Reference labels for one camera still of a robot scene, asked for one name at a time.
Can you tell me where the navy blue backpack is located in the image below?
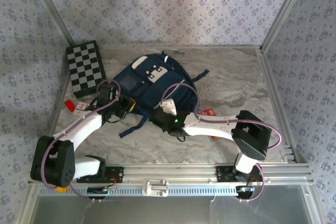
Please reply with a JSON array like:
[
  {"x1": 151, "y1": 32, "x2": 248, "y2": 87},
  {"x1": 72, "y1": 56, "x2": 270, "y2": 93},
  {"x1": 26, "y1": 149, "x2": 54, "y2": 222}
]
[{"x1": 88, "y1": 49, "x2": 211, "y2": 138}]

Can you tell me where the red rectangular box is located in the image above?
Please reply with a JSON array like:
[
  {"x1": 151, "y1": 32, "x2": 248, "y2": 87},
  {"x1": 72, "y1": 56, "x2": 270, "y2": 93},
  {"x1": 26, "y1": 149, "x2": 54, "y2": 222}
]
[{"x1": 199, "y1": 108, "x2": 219, "y2": 141}]

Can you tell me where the playing card box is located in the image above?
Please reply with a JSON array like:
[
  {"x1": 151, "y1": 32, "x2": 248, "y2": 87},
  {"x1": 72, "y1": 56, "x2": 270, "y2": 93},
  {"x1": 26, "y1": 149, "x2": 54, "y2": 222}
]
[{"x1": 74, "y1": 101, "x2": 90, "y2": 118}]

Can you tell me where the black grey chessboard box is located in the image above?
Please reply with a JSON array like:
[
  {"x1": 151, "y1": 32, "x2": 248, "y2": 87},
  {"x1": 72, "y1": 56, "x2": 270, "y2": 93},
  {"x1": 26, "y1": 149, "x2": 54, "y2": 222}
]
[{"x1": 65, "y1": 40, "x2": 110, "y2": 99}]

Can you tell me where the small red block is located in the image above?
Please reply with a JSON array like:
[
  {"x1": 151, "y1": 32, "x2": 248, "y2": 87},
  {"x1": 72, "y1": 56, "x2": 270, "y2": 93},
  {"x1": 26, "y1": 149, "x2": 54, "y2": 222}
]
[{"x1": 64, "y1": 99, "x2": 76, "y2": 112}]

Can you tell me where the white plastic latch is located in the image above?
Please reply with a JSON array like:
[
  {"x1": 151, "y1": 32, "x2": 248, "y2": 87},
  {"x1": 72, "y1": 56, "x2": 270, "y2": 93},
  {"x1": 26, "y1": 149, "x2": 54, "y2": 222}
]
[{"x1": 141, "y1": 178, "x2": 170, "y2": 197}]

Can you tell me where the grey metal panel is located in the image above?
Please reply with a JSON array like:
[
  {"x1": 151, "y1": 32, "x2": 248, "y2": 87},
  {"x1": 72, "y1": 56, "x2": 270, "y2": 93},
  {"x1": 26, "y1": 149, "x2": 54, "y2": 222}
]
[{"x1": 28, "y1": 195, "x2": 316, "y2": 224}]

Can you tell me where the left circuit board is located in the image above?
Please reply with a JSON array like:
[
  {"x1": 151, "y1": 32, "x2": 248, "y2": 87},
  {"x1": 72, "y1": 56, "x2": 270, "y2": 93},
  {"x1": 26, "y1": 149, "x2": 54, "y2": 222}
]
[{"x1": 87, "y1": 186, "x2": 110, "y2": 195}]

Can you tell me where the circuit board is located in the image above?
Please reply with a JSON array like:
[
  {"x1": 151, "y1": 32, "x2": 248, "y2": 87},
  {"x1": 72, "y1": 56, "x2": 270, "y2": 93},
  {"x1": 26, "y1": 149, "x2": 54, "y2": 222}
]
[
  {"x1": 235, "y1": 185, "x2": 255, "y2": 194},
  {"x1": 87, "y1": 186, "x2": 110, "y2": 195}
]

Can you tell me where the right circuit board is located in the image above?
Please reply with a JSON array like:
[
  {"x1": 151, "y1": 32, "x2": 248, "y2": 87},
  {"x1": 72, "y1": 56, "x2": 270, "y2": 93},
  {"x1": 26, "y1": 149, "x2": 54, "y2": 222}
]
[{"x1": 235, "y1": 185, "x2": 255, "y2": 194}]

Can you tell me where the aluminium left side rail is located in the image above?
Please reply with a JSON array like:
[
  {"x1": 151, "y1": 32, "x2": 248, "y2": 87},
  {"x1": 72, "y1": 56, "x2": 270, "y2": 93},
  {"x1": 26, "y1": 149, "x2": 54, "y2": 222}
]
[{"x1": 35, "y1": 47, "x2": 76, "y2": 166}]

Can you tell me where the aluminium rail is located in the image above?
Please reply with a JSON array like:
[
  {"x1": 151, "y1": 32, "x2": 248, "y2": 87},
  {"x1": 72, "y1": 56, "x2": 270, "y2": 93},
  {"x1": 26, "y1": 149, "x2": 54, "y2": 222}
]
[
  {"x1": 28, "y1": 163, "x2": 314, "y2": 184},
  {"x1": 258, "y1": 47, "x2": 308, "y2": 164},
  {"x1": 35, "y1": 47, "x2": 76, "y2": 166},
  {"x1": 98, "y1": 45, "x2": 262, "y2": 51}
]

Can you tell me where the aluminium front rail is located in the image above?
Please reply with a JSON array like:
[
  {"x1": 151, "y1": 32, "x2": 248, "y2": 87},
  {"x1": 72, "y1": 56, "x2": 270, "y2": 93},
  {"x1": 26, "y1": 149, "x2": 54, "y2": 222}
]
[{"x1": 28, "y1": 163, "x2": 314, "y2": 184}]

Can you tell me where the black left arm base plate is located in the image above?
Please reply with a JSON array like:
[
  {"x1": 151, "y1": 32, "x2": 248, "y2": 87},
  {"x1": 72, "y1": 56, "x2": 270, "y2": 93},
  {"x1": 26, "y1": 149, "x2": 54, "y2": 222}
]
[{"x1": 76, "y1": 166, "x2": 124, "y2": 184}]

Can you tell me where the grey slotted cable duct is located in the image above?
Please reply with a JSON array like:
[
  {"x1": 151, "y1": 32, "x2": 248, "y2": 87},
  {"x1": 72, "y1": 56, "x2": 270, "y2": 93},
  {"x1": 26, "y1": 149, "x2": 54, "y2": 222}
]
[{"x1": 39, "y1": 186, "x2": 312, "y2": 197}]

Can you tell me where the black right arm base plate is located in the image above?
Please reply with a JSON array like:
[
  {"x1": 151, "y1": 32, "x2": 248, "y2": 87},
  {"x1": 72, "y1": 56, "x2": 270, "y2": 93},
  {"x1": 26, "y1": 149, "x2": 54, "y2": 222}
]
[{"x1": 215, "y1": 166, "x2": 265, "y2": 183}]

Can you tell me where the aluminium back rail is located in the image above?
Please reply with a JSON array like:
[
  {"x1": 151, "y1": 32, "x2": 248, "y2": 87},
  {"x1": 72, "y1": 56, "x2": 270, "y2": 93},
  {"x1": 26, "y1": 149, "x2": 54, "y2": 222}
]
[{"x1": 98, "y1": 45, "x2": 262, "y2": 51}]

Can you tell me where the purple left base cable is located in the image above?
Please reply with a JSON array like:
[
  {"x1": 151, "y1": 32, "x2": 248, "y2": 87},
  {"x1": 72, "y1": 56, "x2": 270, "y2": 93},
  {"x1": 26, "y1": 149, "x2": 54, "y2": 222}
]
[{"x1": 68, "y1": 183, "x2": 118, "y2": 203}]

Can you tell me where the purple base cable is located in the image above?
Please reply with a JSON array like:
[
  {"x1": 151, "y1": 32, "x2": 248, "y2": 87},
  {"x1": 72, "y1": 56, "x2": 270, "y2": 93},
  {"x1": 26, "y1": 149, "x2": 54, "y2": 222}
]
[
  {"x1": 237, "y1": 165, "x2": 266, "y2": 203},
  {"x1": 68, "y1": 183, "x2": 118, "y2": 203}
]

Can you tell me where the aluminium left corner post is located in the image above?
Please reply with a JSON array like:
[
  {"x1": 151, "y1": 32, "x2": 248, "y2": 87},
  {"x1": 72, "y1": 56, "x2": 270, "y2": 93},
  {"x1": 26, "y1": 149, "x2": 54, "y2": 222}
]
[{"x1": 25, "y1": 0, "x2": 77, "y2": 48}]

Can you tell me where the aluminium corner post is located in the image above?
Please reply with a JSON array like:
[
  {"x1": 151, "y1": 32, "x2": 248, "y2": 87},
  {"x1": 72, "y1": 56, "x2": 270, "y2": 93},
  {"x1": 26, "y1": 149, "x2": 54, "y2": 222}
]
[
  {"x1": 25, "y1": 0, "x2": 77, "y2": 48},
  {"x1": 259, "y1": 0, "x2": 313, "y2": 54}
]

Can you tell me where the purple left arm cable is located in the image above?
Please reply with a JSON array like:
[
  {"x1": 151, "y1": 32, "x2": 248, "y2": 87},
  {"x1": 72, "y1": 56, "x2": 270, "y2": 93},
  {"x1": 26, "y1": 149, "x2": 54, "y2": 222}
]
[{"x1": 40, "y1": 79, "x2": 122, "y2": 190}]

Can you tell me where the aluminium right side rail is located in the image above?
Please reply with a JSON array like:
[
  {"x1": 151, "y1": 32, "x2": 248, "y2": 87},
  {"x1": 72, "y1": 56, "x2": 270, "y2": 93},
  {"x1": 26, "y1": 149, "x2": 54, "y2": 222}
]
[{"x1": 258, "y1": 47, "x2": 308, "y2": 164}]

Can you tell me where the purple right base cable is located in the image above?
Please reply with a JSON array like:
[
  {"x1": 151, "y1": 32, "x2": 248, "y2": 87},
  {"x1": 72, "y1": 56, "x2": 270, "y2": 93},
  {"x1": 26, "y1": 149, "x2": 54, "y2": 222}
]
[{"x1": 237, "y1": 165, "x2": 266, "y2": 203}]

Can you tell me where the aluminium right corner post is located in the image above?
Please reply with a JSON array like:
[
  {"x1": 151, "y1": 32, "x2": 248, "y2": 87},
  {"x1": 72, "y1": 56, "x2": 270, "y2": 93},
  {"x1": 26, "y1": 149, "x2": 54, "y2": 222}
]
[{"x1": 259, "y1": 0, "x2": 313, "y2": 54}]

